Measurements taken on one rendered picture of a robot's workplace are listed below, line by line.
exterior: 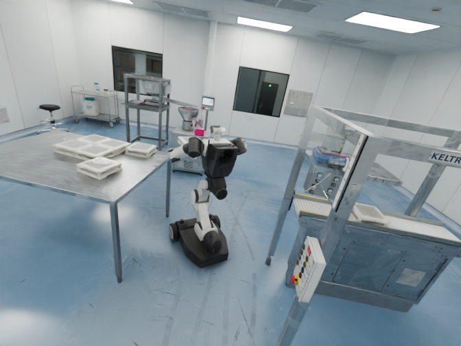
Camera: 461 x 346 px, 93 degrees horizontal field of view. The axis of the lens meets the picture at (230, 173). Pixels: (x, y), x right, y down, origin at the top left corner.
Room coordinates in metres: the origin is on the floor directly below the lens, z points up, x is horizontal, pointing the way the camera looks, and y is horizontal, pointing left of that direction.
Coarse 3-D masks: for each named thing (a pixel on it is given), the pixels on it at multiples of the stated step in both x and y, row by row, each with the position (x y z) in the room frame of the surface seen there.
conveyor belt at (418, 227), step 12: (300, 204) 1.69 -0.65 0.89; (312, 204) 1.72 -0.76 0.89; (324, 204) 1.76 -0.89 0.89; (396, 228) 1.55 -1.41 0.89; (408, 228) 1.59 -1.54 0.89; (420, 228) 1.62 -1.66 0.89; (432, 228) 1.65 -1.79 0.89; (444, 228) 1.69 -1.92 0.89; (432, 240) 1.47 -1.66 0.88; (456, 240) 1.52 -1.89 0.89
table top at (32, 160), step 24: (0, 144) 1.88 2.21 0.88; (24, 144) 1.96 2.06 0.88; (48, 144) 2.06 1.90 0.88; (0, 168) 1.47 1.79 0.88; (24, 168) 1.53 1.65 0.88; (48, 168) 1.59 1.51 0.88; (72, 168) 1.65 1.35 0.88; (144, 168) 1.88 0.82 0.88; (72, 192) 1.32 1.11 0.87; (96, 192) 1.36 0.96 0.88; (120, 192) 1.42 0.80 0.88
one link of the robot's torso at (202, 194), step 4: (204, 180) 1.84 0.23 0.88; (200, 184) 1.88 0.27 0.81; (204, 184) 1.81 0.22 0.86; (196, 188) 2.05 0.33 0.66; (200, 188) 1.97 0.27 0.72; (204, 188) 1.80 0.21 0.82; (196, 192) 2.01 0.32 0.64; (200, 192) 1.96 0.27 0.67; (204, 192) 1.94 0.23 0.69; (208, 192) 1.97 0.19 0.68; (196, 196) 1.98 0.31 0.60; (200, 196) 1.97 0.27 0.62; (204, 196) 2.00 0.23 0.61; (208, 196) 2.04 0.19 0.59; (196, 200) 1.98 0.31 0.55; (200, 200) 2.00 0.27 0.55; (204, 200) 2.04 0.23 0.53
